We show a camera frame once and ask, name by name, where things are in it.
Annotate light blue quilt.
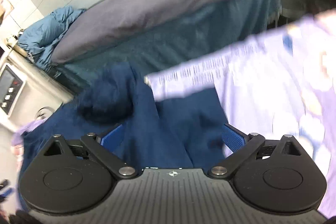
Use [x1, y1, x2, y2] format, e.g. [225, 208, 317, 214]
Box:
[18, 6, 86, 71]

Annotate white machine with knobs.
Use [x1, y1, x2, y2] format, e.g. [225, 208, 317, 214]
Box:
[1, 51, 73, 132]

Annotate teal bed cover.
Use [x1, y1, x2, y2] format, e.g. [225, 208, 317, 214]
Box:
[53, 0, 277, 91]

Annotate purple floral bed sheet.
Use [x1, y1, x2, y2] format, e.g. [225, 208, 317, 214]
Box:
[10, 10, 335, 223]

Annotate navy blue jacket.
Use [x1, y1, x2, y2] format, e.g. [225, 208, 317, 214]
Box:
[18, 61, 237, 212]

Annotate grey mattress pad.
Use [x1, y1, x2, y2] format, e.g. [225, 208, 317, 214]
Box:
[51, 0, 221, 64]

